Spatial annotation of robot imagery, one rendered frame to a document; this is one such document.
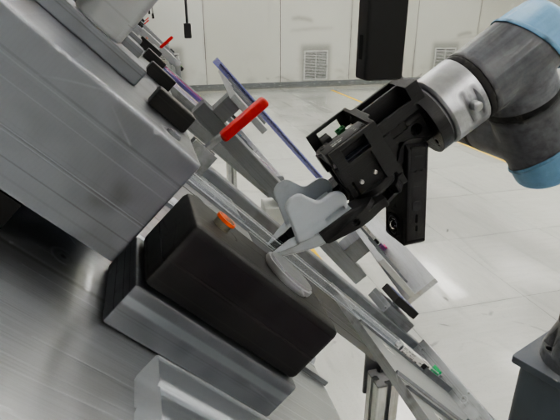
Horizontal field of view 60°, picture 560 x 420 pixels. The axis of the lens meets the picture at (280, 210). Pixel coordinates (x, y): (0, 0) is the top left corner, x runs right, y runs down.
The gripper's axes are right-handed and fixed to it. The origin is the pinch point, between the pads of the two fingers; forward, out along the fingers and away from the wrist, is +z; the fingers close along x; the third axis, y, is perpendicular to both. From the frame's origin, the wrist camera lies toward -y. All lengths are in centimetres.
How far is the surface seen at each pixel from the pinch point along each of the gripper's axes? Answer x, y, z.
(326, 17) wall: -749, -146, -238
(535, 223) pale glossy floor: -175, -195, -116
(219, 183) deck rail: -8.1, 7.1, 1.7
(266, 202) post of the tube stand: -41.3, -13.7, -0.2
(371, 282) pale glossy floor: -138, -125, -14
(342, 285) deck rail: -8.1, -14.7, -2.4
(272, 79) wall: -749, -174, -110
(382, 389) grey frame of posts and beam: -10.0, -37.1, 2.5
